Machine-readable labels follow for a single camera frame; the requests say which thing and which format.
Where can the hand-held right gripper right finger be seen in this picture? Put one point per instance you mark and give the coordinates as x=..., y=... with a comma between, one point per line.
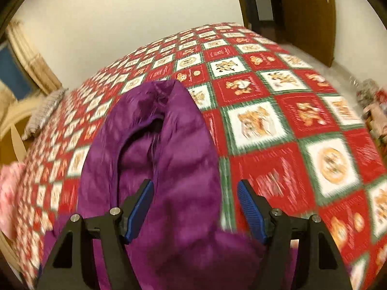
x=252, y=214

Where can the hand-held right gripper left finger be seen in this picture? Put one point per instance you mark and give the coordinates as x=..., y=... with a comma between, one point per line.
x=141, y=207

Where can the purple down jacket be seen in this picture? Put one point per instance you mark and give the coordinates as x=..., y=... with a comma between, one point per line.
x=181, y=157

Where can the red checkered printed blanket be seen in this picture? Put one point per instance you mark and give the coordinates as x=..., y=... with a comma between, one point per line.
x=272, y=111

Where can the pink cloth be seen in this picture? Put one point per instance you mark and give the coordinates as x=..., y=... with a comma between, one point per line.
x=9, y=193

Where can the grey patterned pillow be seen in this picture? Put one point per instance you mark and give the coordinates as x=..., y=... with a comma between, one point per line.
x=45, y=111

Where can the blurred colourful pile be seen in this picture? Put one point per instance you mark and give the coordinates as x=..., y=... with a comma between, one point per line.
x=373, y=105

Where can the beige curtain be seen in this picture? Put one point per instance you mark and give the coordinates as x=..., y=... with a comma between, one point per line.
x=33, y=63

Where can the window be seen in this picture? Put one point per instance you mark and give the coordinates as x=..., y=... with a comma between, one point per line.
x=12, y=69

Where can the brown wooden door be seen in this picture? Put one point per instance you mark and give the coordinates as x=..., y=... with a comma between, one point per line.
x=305, y=12

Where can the dark door frame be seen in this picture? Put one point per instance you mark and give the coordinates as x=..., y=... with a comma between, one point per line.
x=242, y=0

